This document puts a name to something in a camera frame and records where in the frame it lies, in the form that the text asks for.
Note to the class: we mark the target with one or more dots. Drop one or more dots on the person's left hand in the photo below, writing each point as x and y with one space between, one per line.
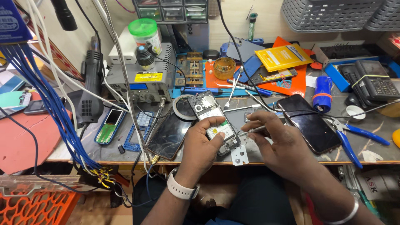
195 150

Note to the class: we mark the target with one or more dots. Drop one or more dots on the person's right hand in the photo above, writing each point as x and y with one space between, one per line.
286 150

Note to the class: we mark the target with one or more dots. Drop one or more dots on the metal tweezers with knurled grip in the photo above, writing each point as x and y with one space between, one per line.
251 131

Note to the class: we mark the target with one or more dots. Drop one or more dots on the black smartphone with cracked screen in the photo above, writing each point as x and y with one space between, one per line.
168 137

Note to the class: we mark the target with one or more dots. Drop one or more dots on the black glossy smartphone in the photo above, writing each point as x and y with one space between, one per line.
312 128

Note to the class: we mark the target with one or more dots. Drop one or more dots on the white wristwatch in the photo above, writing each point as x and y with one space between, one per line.
179 187

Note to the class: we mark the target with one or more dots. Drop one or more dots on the white metal shield plate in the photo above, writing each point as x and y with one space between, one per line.
240 155

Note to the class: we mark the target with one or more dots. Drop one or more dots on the metal spudger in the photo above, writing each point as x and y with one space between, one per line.
257 100

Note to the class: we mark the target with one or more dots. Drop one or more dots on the white-tipped metal tool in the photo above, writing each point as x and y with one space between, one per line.
242 108

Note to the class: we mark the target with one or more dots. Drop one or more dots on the person's dark trousers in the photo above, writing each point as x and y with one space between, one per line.
256 203

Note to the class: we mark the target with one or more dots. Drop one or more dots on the orange work mat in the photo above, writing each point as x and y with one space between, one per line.
293 84

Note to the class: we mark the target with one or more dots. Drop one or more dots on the silver tweezers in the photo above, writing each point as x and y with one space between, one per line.
232 90

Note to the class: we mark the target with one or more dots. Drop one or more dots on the blue pen tool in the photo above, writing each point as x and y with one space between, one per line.
250 87

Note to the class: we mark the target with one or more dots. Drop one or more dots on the small black component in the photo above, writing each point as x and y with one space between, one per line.
121 149

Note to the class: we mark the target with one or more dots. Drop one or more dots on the open phone with yellow battery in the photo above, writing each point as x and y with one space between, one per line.
275 75

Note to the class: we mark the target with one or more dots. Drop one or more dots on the small white cup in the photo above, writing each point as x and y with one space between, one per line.
353 112

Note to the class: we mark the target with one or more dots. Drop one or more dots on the metal circuit board holder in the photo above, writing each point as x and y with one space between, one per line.
190 68

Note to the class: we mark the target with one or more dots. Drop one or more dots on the grey rework station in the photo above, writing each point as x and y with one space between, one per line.
147 84

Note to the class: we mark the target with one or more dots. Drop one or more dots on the amber round dish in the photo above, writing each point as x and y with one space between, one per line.
224 68

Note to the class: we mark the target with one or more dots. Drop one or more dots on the blue tray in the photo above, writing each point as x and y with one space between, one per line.
336 78

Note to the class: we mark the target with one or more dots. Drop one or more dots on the blue phone cover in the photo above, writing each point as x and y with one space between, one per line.
251 68

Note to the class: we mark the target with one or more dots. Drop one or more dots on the blue feature phone with board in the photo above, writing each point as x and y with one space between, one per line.
109 126

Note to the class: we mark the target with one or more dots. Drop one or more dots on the yellow battery package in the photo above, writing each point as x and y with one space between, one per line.
282 57

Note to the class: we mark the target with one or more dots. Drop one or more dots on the heap of cartons under table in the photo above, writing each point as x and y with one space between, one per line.
372 187

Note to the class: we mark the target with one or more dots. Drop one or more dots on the black earbuds case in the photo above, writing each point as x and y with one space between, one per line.
211 54

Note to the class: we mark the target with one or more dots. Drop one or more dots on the grey phone back cover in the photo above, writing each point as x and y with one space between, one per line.
247 49

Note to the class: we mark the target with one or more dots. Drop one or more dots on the black desk telephone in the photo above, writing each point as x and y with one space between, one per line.
372 79

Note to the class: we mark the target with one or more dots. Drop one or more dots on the yellow round object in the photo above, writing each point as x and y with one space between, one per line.
397 138

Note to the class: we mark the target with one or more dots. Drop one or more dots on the black hot air gun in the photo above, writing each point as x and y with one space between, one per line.
92 93

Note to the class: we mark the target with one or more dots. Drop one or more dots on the plastic jar with green lid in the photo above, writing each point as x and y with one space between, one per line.
146 34

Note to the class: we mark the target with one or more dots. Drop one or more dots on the white box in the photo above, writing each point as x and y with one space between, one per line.
122 47

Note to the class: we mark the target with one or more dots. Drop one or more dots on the green solder paste tube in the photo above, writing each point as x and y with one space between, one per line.
252 26

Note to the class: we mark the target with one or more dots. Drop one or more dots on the large grey plastic basket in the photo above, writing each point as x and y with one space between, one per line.
328 15

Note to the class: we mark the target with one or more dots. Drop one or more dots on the clear drawer organizer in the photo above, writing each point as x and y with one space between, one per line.
172 11

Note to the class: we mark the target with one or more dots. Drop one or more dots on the small grey plastic basket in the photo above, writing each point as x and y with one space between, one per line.
386 17

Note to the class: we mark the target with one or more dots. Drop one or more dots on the red mat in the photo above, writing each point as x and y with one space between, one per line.
28 140

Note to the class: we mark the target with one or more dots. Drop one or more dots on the orange plastic crate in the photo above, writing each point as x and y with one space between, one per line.
37 207

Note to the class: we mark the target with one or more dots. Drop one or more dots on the black cylindrical lamp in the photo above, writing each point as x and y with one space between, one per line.
64 14

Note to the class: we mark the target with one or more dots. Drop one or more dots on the teal phone cover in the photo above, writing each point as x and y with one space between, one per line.
12 100

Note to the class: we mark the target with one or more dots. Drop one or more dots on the blue power box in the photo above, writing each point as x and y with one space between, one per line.
11 22

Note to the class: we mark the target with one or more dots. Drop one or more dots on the blue keypad frame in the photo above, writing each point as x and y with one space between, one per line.
128 140

